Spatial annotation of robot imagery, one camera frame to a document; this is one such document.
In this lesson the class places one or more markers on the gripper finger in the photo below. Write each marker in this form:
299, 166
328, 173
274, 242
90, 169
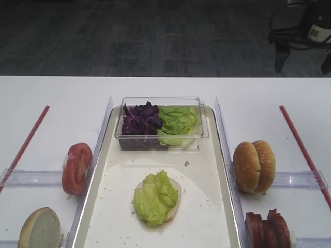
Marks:
326, 65
282, 53

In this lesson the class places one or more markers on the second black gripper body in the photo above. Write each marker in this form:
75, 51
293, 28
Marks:
287, 39

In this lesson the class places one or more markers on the green lettuce leaf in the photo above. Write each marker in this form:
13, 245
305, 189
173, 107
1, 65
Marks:
155, 198

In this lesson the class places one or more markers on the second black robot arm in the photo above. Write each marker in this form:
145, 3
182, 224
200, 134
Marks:
312, 32

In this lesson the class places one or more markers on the green lettuce pile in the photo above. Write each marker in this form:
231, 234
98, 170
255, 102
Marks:
178, 121

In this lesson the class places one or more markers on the middle meat patty slice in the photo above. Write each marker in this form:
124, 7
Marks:
270, 240

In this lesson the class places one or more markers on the meat patty slice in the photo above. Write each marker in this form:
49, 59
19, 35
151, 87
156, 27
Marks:
270, 240
280, 228
255, 229

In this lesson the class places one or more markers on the left meat patty slice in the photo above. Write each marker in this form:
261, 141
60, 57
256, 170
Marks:
255, 229

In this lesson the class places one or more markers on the right meat patty slice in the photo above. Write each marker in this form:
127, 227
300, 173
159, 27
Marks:
280, 228

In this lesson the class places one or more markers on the red tomato slice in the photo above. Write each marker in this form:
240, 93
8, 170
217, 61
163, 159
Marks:
79, 159

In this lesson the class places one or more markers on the right sesame bun top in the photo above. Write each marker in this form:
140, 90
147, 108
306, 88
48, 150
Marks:
267, 163

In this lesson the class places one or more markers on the sesame bun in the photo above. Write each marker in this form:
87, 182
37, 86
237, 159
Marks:
246, 167
267, 163

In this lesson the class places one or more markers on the right upper clear pusher track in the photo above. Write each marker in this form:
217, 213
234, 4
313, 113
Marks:
310, 180

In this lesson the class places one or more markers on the clear pusher track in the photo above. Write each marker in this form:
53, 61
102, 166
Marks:
311, 242
310, 180
8, 244
31, 178

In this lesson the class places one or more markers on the left sesame bun top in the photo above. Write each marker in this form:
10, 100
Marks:
246, 167

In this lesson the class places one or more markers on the metal serving tray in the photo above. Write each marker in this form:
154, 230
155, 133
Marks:
205, 169

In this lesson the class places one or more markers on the clear plastic salad container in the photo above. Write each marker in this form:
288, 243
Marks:
165, 102

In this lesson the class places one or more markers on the purple cabbage shreds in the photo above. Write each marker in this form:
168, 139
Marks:
141, 120

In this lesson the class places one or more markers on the right lower clear pusher track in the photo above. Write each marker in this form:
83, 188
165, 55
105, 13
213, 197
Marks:
311, 242

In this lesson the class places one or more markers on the right clear long divider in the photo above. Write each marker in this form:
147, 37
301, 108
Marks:
242, 235

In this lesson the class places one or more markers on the clear long divider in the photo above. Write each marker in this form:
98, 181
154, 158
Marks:
242, 235
80, 225

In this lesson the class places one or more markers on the bottom bun on tray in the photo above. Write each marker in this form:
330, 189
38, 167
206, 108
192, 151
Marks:
172, 212

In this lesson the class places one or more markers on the left clear long divider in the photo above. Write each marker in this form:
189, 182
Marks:
80, 225

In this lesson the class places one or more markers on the left upper clear pusher track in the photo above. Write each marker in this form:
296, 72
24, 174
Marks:
31, 178

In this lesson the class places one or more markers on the bun half at left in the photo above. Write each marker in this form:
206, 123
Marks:
41, 229

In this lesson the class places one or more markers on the left lower clear pusher track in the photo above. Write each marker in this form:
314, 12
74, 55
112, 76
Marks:
8, 244

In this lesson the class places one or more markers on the right red rail strip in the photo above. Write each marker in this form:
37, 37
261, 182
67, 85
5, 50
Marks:
302, 147

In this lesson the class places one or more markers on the red rail strip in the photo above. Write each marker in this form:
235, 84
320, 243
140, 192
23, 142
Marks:
20, 153
302, 147

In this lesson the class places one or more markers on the left red rail strip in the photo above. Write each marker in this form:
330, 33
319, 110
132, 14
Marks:
20, 153

